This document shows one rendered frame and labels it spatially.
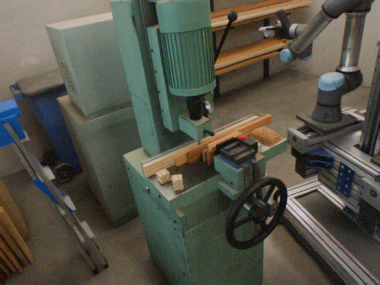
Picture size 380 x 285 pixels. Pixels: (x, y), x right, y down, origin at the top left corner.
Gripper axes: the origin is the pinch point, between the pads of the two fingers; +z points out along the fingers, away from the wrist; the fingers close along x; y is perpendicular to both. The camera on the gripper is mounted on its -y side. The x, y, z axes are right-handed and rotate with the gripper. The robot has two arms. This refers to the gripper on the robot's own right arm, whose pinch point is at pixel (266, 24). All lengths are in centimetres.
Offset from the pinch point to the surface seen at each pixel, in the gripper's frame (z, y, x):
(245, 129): -50, 22, -70
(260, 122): -50, 23, -60
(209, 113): -42, 10, -81
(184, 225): -65, 33, -117
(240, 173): -75, 16, -94
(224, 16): 132, 21, 72
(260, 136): -59, 23, -69
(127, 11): -28, -38, -97
